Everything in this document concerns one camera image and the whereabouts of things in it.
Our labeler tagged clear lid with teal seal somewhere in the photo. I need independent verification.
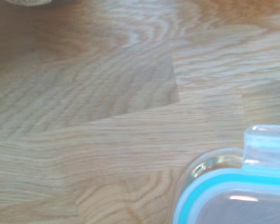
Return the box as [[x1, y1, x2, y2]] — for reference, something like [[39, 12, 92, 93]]
[[172, 125, 280, 224]]

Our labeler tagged square glass food container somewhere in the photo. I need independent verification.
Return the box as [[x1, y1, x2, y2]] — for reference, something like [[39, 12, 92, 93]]
[[181, 153, 246, 194]]

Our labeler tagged white mug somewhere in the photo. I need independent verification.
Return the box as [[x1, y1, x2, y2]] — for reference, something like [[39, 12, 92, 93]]
[[6, 0, 52, 8]]

